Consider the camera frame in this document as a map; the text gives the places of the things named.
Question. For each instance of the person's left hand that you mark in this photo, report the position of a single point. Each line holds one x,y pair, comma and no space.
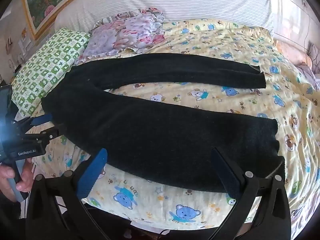
25,180

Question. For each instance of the pink cloth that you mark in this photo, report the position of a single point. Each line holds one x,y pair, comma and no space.
292,52

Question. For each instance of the floral ruffled pillow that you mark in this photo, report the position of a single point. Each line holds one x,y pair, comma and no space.
120,35

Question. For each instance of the purple patterned cloth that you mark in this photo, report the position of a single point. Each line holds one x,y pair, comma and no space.
310,76

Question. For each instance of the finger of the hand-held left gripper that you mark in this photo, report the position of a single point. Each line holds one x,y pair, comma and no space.
48,135
42,120

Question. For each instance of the gold framed flower picture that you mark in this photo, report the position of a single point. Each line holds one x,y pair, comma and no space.
50,2

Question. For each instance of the green checked pillow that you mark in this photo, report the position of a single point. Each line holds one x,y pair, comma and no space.
45,72

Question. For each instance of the black pants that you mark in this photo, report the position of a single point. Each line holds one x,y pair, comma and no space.
150,135

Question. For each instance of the wall socket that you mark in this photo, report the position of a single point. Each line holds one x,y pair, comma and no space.
303,3

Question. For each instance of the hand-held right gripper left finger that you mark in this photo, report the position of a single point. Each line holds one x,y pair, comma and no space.
93,175

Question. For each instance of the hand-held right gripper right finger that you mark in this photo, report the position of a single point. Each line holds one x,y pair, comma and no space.
228,173

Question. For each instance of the white striped headboard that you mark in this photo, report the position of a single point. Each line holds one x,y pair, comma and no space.
187,0

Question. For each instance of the yellow bear print quilt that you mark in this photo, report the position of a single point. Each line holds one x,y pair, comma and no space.
225,105

